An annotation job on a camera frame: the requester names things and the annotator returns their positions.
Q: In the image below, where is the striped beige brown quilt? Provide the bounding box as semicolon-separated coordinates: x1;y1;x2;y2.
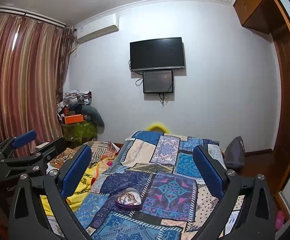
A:
48;140;120;174

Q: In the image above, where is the blue patchwork bedspread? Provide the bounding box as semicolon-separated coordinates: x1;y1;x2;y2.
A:
73;129;247;240

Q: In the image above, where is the pink garment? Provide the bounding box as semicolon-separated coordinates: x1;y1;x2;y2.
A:
275;210;285;231

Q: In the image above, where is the white air conditioner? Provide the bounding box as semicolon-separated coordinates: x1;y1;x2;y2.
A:
75;14;120;44

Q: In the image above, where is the yellow cartoon blanket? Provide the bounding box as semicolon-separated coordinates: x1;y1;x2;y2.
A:
40;166;103;217

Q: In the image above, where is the orange shoe box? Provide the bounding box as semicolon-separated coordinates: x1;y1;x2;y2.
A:
62;114;84;125

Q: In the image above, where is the purple heart-shaped tin box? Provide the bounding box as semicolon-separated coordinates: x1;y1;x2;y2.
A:
114;187;142;211

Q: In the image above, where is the large black wall television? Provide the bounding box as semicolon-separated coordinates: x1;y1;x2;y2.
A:
129;37;185;72

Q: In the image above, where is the small black wall monitor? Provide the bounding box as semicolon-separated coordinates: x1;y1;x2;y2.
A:
143;70;174;94

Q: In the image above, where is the striped pink curtain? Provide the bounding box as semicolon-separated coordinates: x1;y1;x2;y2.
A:
0;12;74;157

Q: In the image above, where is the dark grey bag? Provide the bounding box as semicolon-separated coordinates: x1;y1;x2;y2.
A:
223;136;245;171

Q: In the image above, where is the brown wooden overhead cabinet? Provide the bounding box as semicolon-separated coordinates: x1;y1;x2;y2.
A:
234;0;280;34

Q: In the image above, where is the pile of printed clothes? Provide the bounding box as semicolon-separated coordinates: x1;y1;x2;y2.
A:
57;90;92;113

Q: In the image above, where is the brown wooden door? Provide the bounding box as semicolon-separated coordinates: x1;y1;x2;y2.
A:
272;0;290;192

